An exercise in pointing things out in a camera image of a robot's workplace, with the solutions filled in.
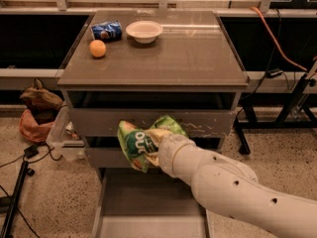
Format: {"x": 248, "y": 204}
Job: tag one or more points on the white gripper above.
{"x": 166, "y": 156}

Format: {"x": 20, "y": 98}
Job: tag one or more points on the green rice chip bag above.
{"x": 133, "y": 140}

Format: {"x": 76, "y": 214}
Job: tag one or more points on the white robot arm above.
{"x": 232, "y": 189}

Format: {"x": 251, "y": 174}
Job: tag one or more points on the grey middle drawer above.
{"x": 105, "y": 152}

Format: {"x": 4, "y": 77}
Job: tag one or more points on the grey drawer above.
{"x": 150, "y": 205}
{"x": 105, "y": 152}
{"x": 200, "y": 114}

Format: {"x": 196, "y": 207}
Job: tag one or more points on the grey bottom drawer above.
{"x": 150, "y": 205}

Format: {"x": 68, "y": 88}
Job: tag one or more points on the grey top drawer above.
{"x": 200, "y": 114}

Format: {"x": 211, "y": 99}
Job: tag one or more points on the grey drawer cabinet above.
{"x": 191, "y": 55}

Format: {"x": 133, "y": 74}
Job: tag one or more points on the brown cloth bag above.
{"x": 43, "y": 104}

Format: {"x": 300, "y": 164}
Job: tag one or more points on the orange cloth bag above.
{"x": 31, "y": 130}

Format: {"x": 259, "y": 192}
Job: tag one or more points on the clear plastic bin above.
{"x": 63, "y": 138}

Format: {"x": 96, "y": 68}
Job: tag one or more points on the orange fruit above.
{"x": 97, "y": 48}

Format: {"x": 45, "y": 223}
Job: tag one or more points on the white bowl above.
{"x": 144, "y": 32}

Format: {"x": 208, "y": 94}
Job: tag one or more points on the blue pepsi can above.
{"x": 107, "y": 31}

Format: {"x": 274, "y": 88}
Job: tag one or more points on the black plug on floor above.
{"x": 31, "y": 151}

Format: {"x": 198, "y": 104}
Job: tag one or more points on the black floor stand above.
{"x": 13, "y": 201}

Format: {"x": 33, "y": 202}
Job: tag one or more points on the black power adapter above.
{"x": 272, "y": 73}

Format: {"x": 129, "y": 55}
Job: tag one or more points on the black table frame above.
{"x": 295, "y": 112}

